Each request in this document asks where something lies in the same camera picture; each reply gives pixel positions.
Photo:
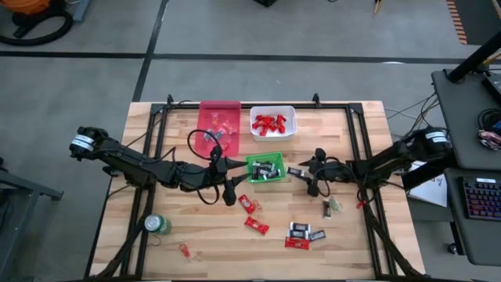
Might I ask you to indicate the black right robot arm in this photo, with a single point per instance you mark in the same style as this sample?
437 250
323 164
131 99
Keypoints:
391 158

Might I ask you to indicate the dark floor mat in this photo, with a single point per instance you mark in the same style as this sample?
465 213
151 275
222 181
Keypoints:
483 23

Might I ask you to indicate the teal candy clear wrapper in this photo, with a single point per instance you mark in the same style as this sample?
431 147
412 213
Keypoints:
207 135
219 134

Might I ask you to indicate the black metal pole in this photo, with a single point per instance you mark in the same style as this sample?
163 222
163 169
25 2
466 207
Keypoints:
473 58

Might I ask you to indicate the orange vacuum cleaner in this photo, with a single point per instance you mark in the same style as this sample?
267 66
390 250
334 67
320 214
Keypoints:
23 6

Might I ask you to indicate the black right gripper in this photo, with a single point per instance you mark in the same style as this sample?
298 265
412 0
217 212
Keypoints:
330 171

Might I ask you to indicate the pink translucent plastic bin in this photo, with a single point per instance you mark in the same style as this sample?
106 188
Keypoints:
217 105

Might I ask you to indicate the white plastic bin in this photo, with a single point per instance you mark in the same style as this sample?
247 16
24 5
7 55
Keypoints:
274 109

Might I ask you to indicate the red candy clear wrapper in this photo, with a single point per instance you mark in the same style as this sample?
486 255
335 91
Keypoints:
185 251
229 127
225 146

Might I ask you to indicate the green plastic basket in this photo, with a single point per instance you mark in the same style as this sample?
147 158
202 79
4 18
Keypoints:
280 158

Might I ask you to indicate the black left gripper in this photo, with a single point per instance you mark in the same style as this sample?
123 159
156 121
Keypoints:
211 176

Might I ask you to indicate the red KitKat bar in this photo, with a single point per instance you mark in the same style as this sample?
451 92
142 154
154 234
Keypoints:
265 128
260 117
281 127
256 225
273 126
246 204
280 118
297 243
255 124

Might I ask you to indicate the green soda can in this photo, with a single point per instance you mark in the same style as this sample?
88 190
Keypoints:
154 223

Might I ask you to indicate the black desk device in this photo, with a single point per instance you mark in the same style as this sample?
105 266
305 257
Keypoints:
494 88

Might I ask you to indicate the grey metal cart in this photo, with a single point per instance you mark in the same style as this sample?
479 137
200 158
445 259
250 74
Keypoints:
15 235

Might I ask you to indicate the pink white patterned object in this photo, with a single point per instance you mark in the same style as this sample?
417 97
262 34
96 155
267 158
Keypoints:
489 140

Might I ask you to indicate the dark grey desk top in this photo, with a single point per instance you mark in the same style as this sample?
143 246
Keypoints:
462 117

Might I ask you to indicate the wooden leg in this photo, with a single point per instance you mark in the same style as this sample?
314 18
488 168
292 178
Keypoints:
379 6

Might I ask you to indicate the dark grey side desk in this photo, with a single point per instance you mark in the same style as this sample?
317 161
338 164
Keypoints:
477 243

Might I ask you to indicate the green candy clear wrapper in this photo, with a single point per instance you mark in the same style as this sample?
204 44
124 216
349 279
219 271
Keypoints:
335 204

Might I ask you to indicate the black caster wheel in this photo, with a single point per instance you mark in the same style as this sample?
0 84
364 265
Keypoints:
453 249

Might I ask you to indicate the white paper sheet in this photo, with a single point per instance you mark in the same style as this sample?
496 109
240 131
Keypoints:
430 190

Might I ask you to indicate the backlit computer keyboard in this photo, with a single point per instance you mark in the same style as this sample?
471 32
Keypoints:
483 199

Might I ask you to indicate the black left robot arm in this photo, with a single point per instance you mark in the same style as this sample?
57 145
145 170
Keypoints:
129 160

